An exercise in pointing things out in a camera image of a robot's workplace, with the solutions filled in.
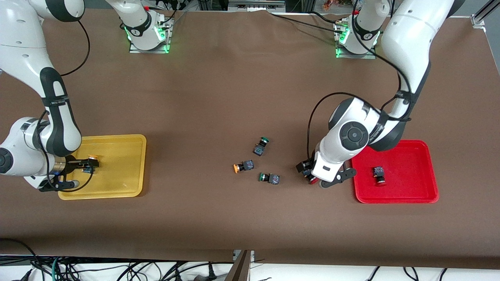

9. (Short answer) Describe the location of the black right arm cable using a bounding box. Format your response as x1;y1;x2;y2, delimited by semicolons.
38;20;95;192

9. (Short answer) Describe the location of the brown table cover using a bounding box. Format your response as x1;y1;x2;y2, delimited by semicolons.
0;7;500;270

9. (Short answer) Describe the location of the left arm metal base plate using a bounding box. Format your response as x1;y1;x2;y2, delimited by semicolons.
335;20;377;60

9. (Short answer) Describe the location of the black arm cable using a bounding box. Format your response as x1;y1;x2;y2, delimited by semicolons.
38;20;95;192
307;0;413;164

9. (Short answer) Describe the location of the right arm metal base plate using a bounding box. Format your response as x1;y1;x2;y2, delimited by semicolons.
129;18;171;54

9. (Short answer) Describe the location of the yellow push button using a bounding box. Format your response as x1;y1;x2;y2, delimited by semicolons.
81;155;99;174
233;160;255;174

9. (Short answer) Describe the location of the grey background device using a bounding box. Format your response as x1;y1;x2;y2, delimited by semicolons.
228;0;286;12

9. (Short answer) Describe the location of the green push button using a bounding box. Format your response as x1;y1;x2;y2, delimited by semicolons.
253;137;271;157
258;172;280;185

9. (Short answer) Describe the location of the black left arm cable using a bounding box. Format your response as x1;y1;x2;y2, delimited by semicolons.
307;0;413;164

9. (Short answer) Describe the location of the aluminium frame profile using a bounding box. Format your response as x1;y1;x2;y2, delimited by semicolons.
471;0;500;28

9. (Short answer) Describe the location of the black cable on table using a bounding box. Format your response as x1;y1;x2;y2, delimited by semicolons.
268;11;346;35

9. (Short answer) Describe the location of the metal table leg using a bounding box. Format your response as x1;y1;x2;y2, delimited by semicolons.
225;250;255;281

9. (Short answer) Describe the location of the red plastic tray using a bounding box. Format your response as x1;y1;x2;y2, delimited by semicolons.
350;140;439;204

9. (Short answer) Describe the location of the yellow plastic tray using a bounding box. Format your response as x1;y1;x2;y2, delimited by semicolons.
58;134;147;201

